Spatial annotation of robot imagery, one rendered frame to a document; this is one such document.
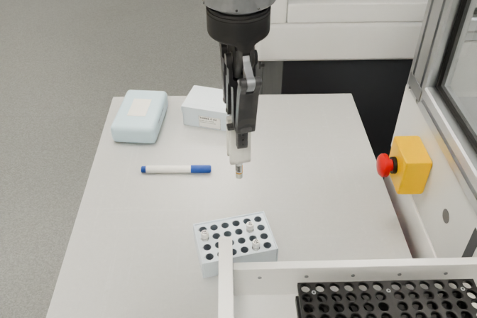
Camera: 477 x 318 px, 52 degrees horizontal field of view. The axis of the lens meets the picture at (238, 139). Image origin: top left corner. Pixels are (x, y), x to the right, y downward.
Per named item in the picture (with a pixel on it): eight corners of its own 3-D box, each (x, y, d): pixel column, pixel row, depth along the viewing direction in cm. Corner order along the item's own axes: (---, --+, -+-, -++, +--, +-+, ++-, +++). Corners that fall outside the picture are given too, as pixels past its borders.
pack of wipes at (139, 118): (155, 145, 104) (153, 128, 101) (111, 143, 105) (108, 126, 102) (169, 105, 116) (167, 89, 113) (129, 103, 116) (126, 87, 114)
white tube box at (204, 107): (182, 124, 110) (180, 106, 107) (195, 103, 116) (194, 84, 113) (237, 133, 107) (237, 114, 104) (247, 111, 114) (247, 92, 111)
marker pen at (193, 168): (141, 174, 97) (140, 169, 96) (142, 169, 98) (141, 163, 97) (211, 174, 97) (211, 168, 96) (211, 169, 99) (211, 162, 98)
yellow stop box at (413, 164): (392, 195, 82) (402, 163, 77) (382, 166, 87) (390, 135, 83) (423, 195, 82) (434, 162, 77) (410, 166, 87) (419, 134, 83)
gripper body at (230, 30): (199, -10, 59) (203, 58, 65) (214, 20, 53) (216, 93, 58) (260, -16, 60) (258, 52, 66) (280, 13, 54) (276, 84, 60)
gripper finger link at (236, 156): (250, 119, 67) (251, 123, 66) (249, 159, 71) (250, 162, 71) (228, 123, 66) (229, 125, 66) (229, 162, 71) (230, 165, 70)
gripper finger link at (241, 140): (245, 113, 65) (251, 125, 63) (245, 143, 68) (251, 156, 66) (235, 114, 65) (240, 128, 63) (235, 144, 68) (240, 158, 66)
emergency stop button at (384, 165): (378, 182, 82) (382, 164, 79) (373, 166, 85) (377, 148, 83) (396, 182, 82) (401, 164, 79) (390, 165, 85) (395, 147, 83)
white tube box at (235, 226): (203, 278, 78) (201, 263, 76) (194, 238, 85) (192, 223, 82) (277, 262, 81) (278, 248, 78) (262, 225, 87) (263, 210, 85)
